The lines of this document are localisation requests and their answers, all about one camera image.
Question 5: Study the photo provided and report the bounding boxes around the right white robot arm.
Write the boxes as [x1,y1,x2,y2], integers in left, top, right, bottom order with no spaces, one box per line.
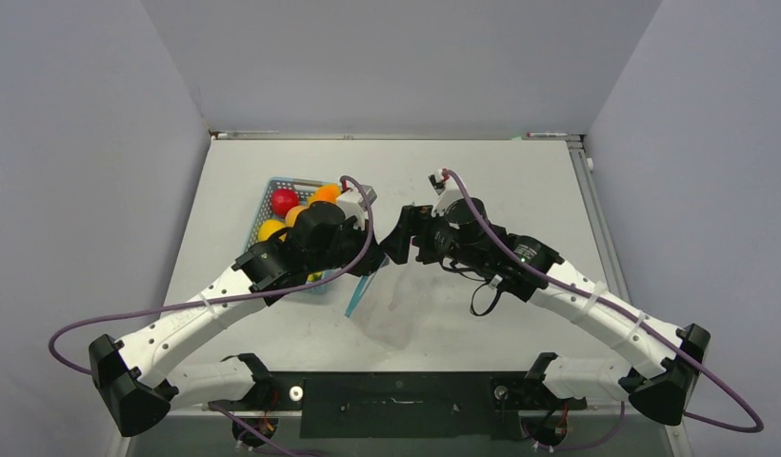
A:
[380,199,711,426]

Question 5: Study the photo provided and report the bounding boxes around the peach fruit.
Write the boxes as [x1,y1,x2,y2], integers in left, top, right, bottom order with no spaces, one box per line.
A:
[284,205,308,228]

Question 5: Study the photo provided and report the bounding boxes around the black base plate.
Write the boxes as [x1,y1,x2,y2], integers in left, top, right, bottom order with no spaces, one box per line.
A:
[245,371,555,439]

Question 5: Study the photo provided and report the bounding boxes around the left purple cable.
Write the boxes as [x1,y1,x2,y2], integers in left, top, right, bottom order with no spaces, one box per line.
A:
[48,174,375,378]

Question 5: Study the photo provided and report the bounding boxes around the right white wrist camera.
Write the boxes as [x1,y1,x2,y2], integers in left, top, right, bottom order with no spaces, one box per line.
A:
[429,169,467,217]

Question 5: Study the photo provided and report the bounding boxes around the orange yellow mango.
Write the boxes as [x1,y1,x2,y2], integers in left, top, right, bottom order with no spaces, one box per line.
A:
[307,184,341,206]

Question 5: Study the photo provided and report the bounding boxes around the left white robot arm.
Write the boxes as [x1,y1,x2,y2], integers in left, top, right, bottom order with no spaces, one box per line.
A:
[89,201,382,437]

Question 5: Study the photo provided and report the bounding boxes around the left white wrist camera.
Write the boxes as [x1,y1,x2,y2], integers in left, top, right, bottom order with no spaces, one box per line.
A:
[335,186,377,230]

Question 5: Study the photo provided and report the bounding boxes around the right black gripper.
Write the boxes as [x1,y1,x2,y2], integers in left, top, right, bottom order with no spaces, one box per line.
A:
[381,205,485,271]

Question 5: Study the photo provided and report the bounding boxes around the yellow lemon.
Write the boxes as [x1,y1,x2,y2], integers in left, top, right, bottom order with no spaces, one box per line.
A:
[256,219,287,242]

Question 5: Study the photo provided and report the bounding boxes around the red apple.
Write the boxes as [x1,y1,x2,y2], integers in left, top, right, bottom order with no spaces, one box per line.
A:
[270,189,300,218]

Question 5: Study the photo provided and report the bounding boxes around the clear zip top bag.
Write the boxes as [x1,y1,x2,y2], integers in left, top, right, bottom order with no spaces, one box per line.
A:
[345,260,438,350]

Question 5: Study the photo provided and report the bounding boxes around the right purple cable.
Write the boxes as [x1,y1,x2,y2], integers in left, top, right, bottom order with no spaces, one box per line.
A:
[442,168,765,434]

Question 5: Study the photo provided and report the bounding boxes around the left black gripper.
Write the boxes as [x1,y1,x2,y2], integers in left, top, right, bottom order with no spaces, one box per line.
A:
[306,216,389,278]

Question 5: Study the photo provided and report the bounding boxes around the blue plastic basket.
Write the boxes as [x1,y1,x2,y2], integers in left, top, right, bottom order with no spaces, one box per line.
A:
[242,176,341,296]

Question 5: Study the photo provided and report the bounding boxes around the purple cable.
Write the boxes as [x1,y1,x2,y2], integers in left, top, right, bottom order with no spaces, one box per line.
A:
[442,168,765,434]
[48,174,375,378]

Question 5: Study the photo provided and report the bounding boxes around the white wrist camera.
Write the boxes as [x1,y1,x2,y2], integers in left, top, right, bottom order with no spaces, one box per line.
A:
[335,186,377,230]
[429,169,467,217]

